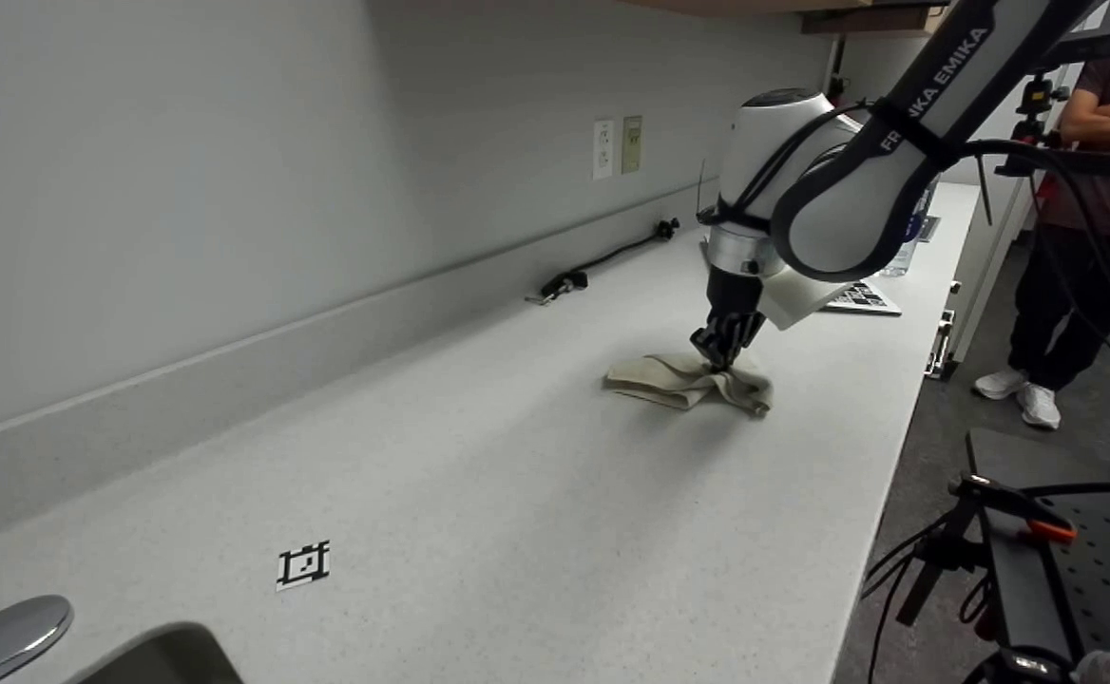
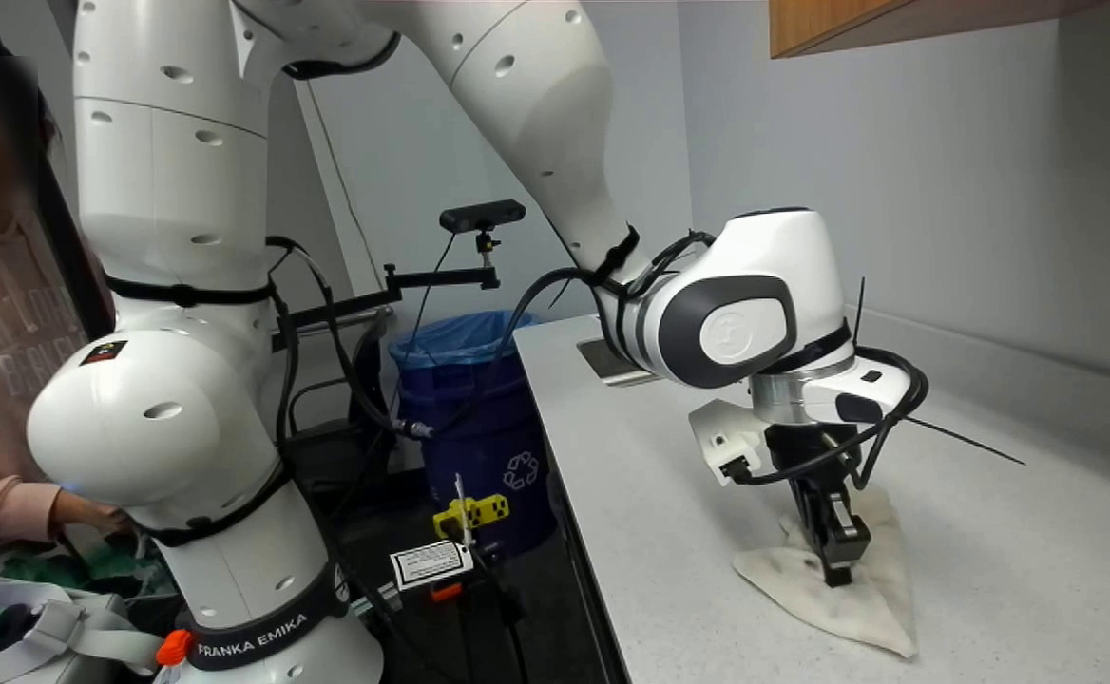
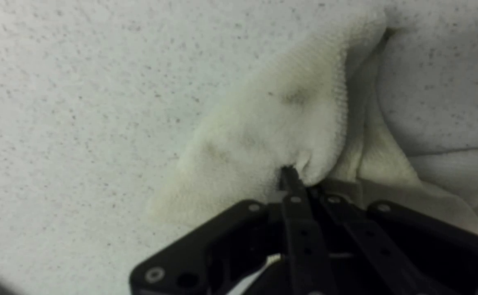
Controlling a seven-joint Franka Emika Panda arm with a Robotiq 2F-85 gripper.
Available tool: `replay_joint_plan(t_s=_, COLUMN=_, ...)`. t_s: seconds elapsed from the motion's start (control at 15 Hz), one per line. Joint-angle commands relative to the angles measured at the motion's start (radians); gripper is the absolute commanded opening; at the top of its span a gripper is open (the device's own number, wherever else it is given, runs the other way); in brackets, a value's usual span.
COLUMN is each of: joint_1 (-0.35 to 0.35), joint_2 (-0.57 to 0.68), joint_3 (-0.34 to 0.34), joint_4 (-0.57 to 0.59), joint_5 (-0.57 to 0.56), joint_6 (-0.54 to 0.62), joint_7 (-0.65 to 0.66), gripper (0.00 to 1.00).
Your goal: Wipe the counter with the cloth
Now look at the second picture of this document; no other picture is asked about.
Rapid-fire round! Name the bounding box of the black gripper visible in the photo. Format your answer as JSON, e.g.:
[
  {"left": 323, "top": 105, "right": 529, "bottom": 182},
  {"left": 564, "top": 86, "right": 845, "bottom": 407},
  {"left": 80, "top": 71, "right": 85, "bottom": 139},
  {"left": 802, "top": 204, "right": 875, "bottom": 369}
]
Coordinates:
[{"left": 761, "top": 420, "right": 879, "bottom": 588}]

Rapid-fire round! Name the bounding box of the beige cloth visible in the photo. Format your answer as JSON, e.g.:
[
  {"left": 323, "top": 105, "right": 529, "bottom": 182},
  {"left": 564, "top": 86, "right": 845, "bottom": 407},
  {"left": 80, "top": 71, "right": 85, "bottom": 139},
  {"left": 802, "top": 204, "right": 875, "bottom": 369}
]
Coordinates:
[{"left": 728, "top": 486, "right": 918, "bottom": 665}]

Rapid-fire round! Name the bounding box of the yellow clamp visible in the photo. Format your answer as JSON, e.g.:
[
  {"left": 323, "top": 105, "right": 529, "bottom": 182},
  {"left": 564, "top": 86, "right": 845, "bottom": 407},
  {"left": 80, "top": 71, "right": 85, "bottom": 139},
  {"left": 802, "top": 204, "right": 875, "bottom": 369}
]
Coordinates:
[{"left": 429, "top": 471, "right": 514, "bottom": 546}]

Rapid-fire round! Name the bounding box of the blue recycling bin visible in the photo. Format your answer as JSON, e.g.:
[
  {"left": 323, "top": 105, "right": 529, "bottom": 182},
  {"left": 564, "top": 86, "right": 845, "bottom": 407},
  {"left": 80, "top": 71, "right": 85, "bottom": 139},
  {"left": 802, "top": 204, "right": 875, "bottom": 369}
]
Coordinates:
[{"left": 384, "top": 308, "right": 555, "bottom": 564}]

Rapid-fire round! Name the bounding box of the white label tag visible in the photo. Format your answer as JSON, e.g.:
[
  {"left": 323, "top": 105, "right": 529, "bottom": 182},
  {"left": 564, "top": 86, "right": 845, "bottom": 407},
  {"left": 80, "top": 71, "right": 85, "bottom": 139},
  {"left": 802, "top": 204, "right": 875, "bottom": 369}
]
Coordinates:
[{"left": 384, "top": 540, "right": 477, "bottom": 593}]

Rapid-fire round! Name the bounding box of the orange knob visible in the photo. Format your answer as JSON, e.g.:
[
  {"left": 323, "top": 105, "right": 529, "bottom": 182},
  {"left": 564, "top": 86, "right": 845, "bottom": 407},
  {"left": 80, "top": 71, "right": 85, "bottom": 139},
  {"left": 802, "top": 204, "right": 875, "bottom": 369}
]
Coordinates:
[{"left": 153, "top": 628, "right": 196, "bottom": 671}]

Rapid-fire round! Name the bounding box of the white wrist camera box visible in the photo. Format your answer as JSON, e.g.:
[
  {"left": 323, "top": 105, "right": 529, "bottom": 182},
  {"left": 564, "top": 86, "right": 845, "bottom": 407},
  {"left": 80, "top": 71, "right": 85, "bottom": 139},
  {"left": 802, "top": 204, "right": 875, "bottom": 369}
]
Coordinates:
[{"left": 685, "top": 396, "right": 776, "bottom": 486}]

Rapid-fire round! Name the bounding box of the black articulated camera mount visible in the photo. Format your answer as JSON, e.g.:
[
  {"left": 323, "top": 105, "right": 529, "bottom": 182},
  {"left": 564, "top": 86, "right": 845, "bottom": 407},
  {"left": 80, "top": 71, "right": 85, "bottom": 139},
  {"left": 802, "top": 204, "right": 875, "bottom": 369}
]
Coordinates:
[{"left": 270, "top": 227, "right": 504, "bottom": 355}]

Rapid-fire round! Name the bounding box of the black stereo camera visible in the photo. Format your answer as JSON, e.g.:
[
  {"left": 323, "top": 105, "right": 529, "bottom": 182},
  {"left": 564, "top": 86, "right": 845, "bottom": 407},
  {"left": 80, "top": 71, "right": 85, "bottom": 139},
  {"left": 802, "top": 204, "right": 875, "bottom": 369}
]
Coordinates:
[{"left": 437, "top": 198, "right": 529, "bottom": 238}]

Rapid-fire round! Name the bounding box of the wooden wall cabinet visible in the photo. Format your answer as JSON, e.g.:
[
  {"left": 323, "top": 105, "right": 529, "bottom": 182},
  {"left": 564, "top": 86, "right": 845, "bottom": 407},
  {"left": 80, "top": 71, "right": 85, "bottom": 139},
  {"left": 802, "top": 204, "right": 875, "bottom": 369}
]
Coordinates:
[{"left": 766, "top": 0, "right": 1100, "bottom": 61}]

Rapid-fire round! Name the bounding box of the grey webbing strap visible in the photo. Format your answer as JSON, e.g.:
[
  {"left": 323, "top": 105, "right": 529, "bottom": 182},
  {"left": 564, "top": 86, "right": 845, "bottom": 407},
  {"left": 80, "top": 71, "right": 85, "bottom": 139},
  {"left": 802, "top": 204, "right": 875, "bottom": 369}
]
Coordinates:
[{"left": 0, "top": 575, "right": 167, "bottom": 676}]

